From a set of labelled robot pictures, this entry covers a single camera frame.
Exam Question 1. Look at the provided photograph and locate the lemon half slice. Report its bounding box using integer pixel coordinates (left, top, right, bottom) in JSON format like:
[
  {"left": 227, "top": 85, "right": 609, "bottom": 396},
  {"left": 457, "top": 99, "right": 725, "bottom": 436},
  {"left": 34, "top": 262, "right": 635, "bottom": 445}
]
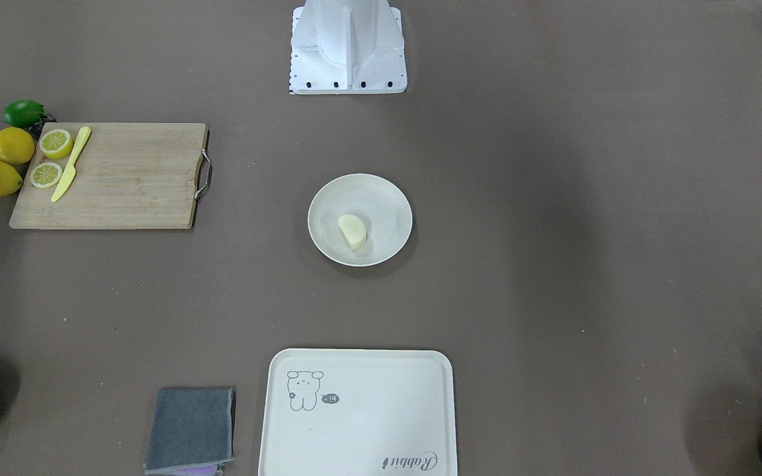
[
  {"left": 27, "top": 161, "right": 64, "bottom": 189},
  {"left": 37, "top": 129, "right": 75, "bottom": 160}
]

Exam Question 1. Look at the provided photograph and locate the upper lemon half slice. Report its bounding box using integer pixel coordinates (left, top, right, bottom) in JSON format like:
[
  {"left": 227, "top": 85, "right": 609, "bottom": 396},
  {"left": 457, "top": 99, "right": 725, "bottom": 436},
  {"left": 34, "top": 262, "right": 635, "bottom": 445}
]
[{"left": 37, "top": 129, "right": 75, "bottom": 160}]

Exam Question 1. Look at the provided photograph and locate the cream round plate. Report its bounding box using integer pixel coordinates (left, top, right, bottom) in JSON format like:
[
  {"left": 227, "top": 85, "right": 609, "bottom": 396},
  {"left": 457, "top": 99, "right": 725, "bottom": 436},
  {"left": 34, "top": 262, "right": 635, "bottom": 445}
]
[{"left": 306, "top": 174, "right": 414, "bottom": 267}]

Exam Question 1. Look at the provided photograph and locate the green lime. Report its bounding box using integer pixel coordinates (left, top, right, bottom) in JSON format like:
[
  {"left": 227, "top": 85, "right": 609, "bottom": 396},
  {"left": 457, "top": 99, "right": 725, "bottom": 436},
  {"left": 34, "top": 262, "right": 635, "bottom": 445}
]
[{"left": 3, "top": 99, "right": 46, "bottom": 129}]

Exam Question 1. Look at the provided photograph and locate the bamboo cutting board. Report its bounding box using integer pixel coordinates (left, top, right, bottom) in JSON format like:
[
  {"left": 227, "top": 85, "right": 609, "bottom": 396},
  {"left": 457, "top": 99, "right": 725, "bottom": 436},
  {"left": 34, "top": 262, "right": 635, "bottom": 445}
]
[{"left": 9, "top": 122, "right": 210, "bottom": 230}]

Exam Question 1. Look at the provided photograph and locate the whole lemon far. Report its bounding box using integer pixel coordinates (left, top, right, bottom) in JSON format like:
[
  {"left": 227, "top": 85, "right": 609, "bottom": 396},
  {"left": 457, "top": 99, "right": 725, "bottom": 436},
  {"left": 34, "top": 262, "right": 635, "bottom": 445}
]
[{"left": 0, "top": 126, "right": 36, "bottom": 166}]

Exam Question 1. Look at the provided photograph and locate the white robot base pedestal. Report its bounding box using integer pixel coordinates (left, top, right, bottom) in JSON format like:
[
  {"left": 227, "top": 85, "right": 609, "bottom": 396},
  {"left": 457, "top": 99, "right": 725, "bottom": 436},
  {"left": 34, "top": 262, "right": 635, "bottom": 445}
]
[{"left": 288, "top": 1, "right": 408, "bottom": 95}]

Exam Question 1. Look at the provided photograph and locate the white steamed bun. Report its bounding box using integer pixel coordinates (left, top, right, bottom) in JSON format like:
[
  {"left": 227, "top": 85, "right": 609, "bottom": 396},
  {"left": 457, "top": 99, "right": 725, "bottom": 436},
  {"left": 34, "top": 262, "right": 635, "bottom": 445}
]
[{"left": 337, "top": 214, "right": 368, "bottom": 251}]

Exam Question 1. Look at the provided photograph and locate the dark grape bunch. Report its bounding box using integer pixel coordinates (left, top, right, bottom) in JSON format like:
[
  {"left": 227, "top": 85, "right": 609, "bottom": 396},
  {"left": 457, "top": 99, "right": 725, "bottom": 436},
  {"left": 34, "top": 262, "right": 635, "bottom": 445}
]
[{"left": 26, "top": 114, "right": 57, "bottom": 141}]

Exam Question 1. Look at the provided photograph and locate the lower lemon half slice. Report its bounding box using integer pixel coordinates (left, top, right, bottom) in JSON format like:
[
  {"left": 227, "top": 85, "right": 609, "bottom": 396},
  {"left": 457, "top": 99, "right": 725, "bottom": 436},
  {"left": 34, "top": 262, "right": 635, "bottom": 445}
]
[{"left": 27, "top": 161, "right": 64, "bottom": 189}]

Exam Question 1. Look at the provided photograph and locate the grey folded cloth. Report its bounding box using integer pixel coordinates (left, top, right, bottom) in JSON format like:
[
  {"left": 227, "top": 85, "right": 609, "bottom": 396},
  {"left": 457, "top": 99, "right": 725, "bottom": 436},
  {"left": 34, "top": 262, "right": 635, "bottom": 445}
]
[{"left": 144, "top": 387, "right": 235, "bottom": 475}]

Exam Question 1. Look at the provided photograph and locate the yellow plastic knife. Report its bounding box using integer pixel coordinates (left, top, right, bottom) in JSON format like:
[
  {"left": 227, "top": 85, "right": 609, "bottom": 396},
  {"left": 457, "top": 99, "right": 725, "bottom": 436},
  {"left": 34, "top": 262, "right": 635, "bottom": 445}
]
[{"left": 50, "top": 126, "right": 93, "bottom": 202}]

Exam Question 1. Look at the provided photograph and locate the cream rabbit print tray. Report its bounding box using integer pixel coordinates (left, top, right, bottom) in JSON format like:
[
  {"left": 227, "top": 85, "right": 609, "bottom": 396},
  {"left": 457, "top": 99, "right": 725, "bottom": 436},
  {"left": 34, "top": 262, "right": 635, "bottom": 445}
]
[{"left": 258, "top": 348, "right": 458, "bottom": 475}]

